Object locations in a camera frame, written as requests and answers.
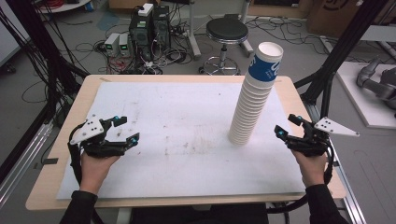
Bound grey metal table leg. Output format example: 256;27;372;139
186;0;203;61
238;0;255;58

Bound white box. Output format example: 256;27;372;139
137;3;155;18

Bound white foam board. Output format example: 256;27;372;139
55;81;308;201

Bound person's left hand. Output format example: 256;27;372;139
79;152;121;195

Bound aluminium rail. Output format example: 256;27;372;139
305;102;368;224
0;120;54;208

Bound black computer tower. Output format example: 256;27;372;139
128;12;155;62
152;5;172;51

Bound person's right hand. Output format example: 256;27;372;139
290;148;328;189

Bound stack of white paper cups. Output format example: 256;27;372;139
228;71;277;147

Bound white round table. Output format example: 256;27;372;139
36;0;93;14

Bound hand-held gripper cable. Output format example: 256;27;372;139
67;123;85;185
266;141;336;215

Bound black metal frame stand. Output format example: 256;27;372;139
0;0;90;185
293;0;390;135

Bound right hand-held gripper cable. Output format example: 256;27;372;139
266;141;336;215

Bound brown cardboard box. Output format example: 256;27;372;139
305;0;373;39

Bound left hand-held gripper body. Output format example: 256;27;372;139
68;114;129;159

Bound grey power supply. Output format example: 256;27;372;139
104;32;121;57
119;33;132;58

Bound white floor board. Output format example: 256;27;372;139
335;61;396;130

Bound person's dark lap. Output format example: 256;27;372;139
130;203;269;224

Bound left hand-held gripper cable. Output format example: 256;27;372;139
67;123;85;185

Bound tangle of floor cables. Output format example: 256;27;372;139
71;18;194;76

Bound black round stool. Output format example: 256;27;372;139
199;17;250;77

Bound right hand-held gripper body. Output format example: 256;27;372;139
286;116;361;158

